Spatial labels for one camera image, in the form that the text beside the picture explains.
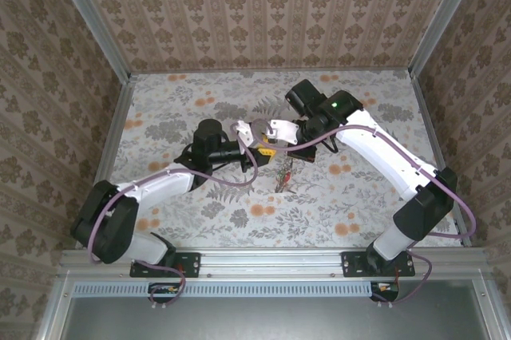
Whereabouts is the aluminium corner post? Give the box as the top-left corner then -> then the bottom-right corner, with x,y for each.
407,0 -> 486,77
44,0 -> 133,81

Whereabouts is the grey slotted cable duct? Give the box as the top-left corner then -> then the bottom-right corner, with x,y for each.
73,280 -> 374,298

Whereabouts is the black connector box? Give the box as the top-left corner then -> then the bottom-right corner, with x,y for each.
370,280 -> 400,302
148,282 -> 180,303

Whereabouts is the thin black cable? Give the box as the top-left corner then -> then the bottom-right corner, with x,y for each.
321,134 -> 340,154

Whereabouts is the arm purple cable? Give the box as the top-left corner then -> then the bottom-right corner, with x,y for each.
255,118 -> 478,241
88,128 -> 260,263

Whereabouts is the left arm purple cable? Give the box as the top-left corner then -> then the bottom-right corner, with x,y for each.
88,128 -> 260,263

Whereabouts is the aluminium table edge rail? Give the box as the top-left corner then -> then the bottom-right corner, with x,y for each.
89,74 -> 137,189
128,67 -> 414,76
409,71 -> 474,247

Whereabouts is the short purple cable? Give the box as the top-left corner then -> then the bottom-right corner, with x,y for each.
133,262 -> 188,311
370,254 -> 435,309

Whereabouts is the aluminium frame bar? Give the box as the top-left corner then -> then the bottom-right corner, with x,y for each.
34,275 -> 77,340
474,278 -> 510,340

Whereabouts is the grey metal panel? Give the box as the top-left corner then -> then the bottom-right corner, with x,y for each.
59,295 -> 494,340

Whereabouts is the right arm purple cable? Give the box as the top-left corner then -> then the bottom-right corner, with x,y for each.
255,118 -> 478,241

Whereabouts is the long aluminium base rail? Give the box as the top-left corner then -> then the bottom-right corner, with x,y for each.
59,247 -> 492,279

